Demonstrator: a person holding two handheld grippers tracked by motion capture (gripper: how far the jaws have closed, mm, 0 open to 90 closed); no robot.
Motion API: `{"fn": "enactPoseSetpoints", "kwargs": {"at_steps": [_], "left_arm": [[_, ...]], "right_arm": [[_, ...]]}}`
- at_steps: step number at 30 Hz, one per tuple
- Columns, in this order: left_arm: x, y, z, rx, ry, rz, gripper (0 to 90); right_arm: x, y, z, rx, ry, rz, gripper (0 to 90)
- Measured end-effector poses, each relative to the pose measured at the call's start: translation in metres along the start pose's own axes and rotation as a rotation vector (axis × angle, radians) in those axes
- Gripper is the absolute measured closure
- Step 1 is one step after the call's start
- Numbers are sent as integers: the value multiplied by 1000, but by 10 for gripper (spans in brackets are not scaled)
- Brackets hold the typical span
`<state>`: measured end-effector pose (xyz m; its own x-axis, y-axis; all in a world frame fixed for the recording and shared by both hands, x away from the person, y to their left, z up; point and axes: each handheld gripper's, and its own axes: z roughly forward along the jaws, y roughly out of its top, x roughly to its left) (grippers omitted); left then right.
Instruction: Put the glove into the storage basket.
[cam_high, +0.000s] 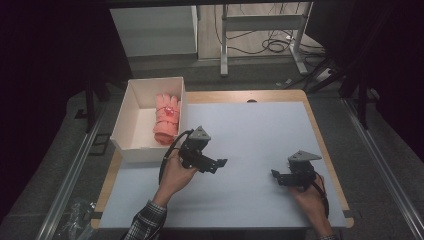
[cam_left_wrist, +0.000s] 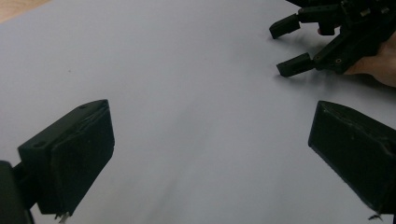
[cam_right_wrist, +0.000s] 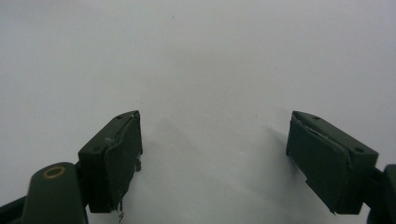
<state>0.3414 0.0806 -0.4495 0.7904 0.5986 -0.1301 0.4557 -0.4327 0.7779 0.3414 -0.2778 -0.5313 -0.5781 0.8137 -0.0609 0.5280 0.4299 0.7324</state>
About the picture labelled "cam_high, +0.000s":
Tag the person's left hand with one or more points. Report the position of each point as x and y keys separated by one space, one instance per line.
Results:
x=175 y=180

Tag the pink glove with red print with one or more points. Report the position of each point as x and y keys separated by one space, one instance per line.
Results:
x=166 y=118

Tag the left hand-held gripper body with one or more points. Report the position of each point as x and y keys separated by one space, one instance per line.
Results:
x=195 y=148

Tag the black floor plate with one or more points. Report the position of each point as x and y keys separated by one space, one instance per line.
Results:
x=99 y=144

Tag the pale table mat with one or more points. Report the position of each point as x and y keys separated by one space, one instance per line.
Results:
x=253 y=133

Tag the white cardboard box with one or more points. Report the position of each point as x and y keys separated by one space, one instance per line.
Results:
x=140 y=126

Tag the clear plastic bag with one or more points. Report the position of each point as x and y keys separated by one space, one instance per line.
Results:
x=76 y=218

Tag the black stand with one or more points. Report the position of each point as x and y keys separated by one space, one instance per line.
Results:
x=361 y=96
x=91 y=103

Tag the aluminium floor rail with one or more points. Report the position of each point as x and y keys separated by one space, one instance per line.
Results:
x=71 y=180
x=383 y=163

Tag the grey metal desk frame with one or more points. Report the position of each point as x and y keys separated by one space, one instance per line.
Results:
x=263 y=23

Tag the white cabinet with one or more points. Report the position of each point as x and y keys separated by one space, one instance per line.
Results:
x=155 y=30

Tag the person's right hand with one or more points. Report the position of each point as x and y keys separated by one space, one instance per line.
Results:
x=308 y=198

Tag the white power strip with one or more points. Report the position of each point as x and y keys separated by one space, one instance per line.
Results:
x=323 y=75

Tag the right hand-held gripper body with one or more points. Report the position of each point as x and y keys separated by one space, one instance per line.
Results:
x=301 y=171

